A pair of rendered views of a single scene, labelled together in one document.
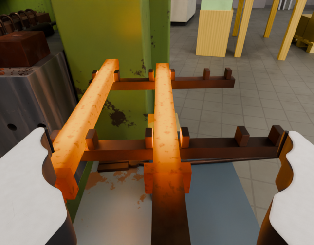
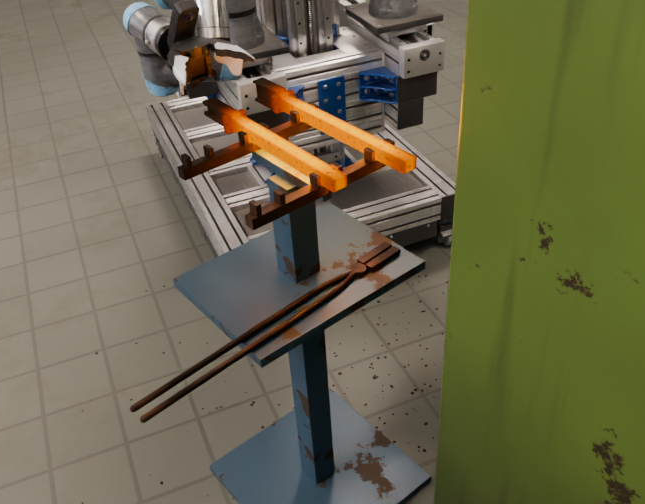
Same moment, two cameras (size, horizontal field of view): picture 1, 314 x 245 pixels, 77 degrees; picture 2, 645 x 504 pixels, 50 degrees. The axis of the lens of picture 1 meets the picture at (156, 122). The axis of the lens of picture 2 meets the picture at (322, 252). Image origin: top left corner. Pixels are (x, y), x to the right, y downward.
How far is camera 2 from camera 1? 141 cm
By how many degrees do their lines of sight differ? 100
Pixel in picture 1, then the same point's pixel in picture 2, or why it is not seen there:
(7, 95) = not seen: hidden behind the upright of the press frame
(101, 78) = (362, 136)
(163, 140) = (249, 123)
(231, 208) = (218, 291)
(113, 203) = (333, 237)
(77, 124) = (309, 110)
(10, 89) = not seen: hidden behind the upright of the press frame
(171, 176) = (230, 113)
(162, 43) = not seen: outside the picture
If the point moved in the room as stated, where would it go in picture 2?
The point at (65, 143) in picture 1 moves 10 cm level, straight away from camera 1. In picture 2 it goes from (297, 103) to (346, 108)
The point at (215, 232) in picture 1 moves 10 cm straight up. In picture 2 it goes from (225, 268) to (218, 226)
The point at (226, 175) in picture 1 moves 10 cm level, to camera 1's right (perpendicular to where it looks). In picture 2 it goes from (239, 319) to (192, 345)
